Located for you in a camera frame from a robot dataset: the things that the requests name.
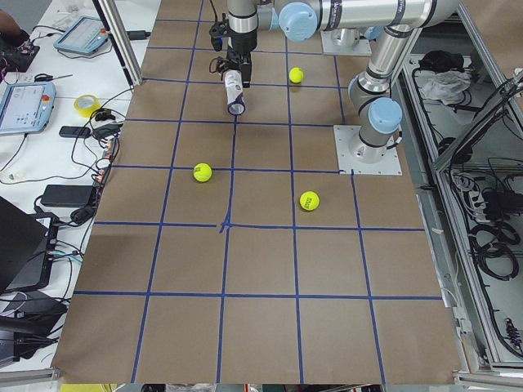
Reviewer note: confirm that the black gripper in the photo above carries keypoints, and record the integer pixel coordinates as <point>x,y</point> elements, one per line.
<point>241,39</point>

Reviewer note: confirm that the white blue tennis ball can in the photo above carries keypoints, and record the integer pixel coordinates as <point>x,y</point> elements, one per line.
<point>234,92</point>

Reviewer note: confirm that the tennis ball upper middle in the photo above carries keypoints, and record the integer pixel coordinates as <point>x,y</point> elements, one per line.
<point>296,75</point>

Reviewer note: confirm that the tennis ball centre left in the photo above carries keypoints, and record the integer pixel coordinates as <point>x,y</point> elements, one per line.
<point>202,172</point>

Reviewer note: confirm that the tennis ball with black print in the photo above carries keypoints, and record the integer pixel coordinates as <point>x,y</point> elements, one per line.
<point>309,201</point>

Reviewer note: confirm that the far teach pendant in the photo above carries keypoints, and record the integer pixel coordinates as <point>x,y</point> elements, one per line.
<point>84,37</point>

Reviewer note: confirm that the teach pendant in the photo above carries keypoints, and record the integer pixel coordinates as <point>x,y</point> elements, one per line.
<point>26,107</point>
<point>84,37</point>

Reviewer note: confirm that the yellow tape roll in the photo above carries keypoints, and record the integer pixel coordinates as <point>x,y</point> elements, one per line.
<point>86,105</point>

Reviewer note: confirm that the black phone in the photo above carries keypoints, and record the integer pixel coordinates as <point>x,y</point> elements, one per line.
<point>80,132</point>

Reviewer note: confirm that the crumpled white cloth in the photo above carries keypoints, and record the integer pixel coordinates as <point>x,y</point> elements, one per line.
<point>448,87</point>

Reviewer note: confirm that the black power adapter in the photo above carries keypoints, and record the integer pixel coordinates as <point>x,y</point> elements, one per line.
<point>67,195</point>

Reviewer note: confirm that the near teach pendant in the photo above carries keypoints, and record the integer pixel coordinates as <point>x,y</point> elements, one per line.
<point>26,107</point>

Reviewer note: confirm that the black laptop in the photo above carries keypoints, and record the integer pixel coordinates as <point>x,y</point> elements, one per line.
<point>27,241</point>

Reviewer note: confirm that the aluminium frame post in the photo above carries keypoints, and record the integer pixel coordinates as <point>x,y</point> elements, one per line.
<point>108,12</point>

